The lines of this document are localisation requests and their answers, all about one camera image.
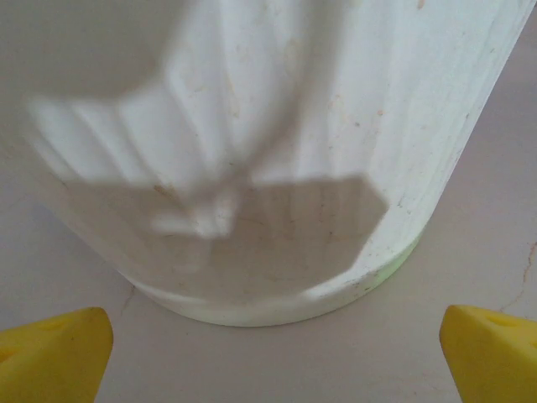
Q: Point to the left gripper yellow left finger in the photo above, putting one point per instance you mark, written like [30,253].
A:
[50,361]

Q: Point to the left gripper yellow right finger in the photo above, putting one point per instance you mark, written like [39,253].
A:
[495,361]

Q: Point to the white ribbed waste bin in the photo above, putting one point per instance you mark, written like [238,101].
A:
[335,126]

